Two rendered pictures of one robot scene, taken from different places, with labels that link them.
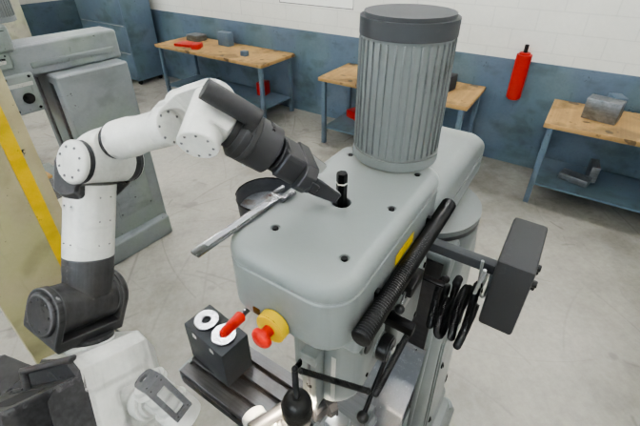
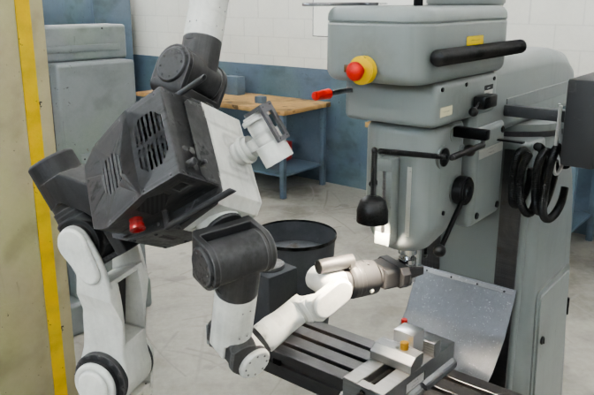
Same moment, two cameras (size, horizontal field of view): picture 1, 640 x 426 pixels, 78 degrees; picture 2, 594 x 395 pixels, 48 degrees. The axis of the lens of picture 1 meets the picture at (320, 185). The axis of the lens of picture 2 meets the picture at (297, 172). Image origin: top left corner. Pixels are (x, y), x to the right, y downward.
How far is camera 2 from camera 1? 106 cm
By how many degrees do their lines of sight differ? 19
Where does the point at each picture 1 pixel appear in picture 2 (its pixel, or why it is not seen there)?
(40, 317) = (171, 64)
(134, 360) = (232, 126)
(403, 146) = not seen: outside the picture
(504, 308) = (582, 134)
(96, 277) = (211, 50)
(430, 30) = not seen: outside the picture
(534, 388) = not seen: outside the picture
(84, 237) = (208, 15)
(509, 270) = (579, 85)
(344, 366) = (420, 178)
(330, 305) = (414, 25)
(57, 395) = (189, 103)
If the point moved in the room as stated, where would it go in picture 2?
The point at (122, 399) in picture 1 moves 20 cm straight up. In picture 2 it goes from (226, 142) to (224, 47)
